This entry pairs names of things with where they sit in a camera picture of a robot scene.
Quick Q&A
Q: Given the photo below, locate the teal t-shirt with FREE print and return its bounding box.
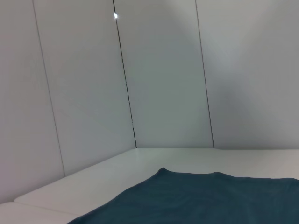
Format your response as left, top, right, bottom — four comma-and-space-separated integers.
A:
66, 167, 299, 224

